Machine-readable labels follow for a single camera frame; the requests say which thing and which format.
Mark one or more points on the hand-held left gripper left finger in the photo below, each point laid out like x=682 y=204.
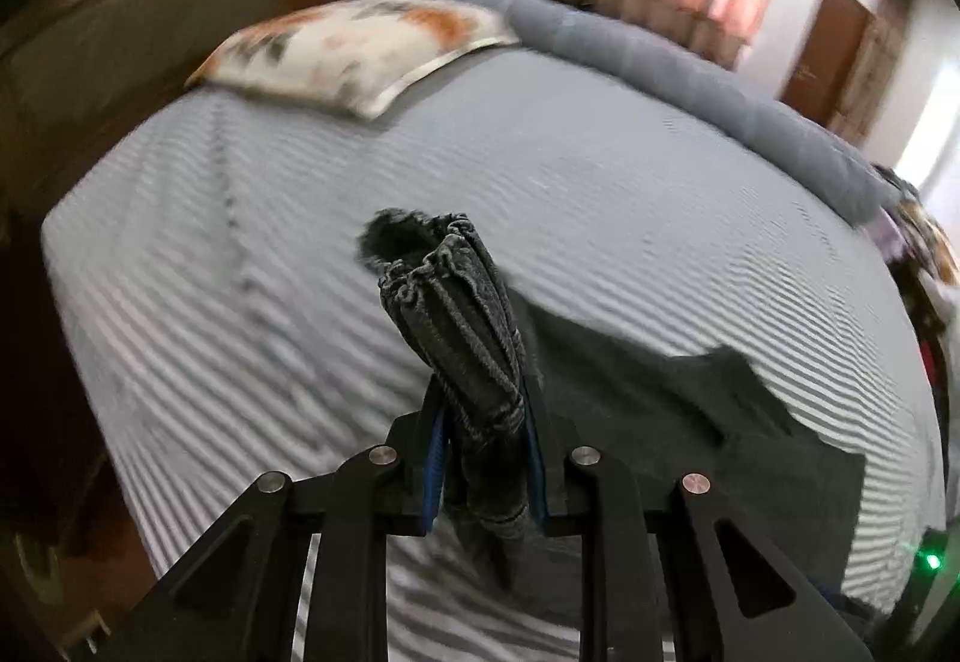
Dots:
x=435 y=474

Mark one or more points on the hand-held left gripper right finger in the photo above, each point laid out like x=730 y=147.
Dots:
x=534 y=474

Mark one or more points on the floral pillow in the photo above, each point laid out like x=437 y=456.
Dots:
x=352 y=44

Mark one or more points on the brown wooden door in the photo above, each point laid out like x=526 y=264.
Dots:
x=825 y=55

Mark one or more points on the grey white striped bed sheet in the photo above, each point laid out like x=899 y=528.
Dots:
x=262 y=220

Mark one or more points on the colourful clothes pile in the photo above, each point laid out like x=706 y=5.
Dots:
x=930 y=257

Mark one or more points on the dark grey pants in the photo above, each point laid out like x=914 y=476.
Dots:
x=465 y=332

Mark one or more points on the grey rolled blanket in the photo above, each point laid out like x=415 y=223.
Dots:
x=675 y=70

